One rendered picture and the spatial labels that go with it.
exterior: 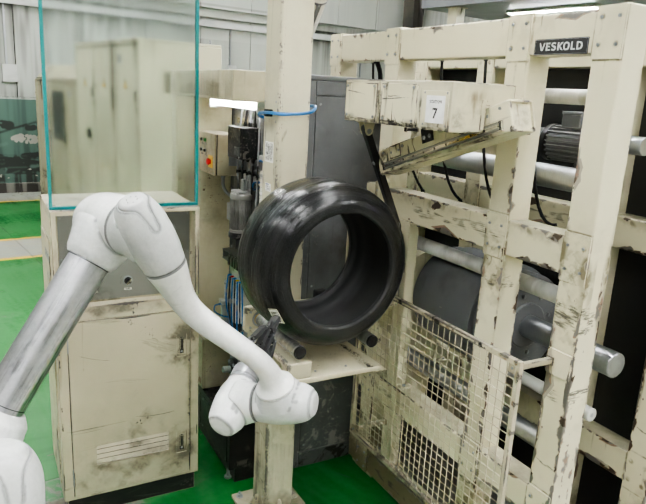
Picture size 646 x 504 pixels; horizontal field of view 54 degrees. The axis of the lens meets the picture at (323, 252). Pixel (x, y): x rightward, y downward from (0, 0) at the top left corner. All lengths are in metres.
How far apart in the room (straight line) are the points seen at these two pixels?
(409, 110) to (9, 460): 1.44
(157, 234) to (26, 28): 9.57
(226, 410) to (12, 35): 9.52
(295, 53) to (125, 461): 1.76
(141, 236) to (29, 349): 0.36
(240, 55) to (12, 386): 10.94
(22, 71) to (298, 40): 8.76
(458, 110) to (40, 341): 1.26
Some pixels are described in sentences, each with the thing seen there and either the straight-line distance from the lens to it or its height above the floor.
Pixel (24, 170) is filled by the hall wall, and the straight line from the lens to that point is 10.88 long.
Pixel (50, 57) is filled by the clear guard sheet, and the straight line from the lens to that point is 2.45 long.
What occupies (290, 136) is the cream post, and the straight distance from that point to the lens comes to 2.33.
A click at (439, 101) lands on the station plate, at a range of 1.94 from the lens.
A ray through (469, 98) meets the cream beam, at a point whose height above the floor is 1.74.
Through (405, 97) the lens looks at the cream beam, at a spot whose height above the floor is 1.73.
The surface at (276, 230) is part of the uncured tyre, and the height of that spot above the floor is 1.31.
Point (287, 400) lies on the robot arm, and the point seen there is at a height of 0.97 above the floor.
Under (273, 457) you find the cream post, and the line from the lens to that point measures 2.73.
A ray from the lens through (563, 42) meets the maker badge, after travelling 2.06.
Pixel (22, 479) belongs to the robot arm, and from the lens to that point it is 1.43.
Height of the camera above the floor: 1.73
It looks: 14 degrees down
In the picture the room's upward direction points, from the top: 3 degrees clockwise
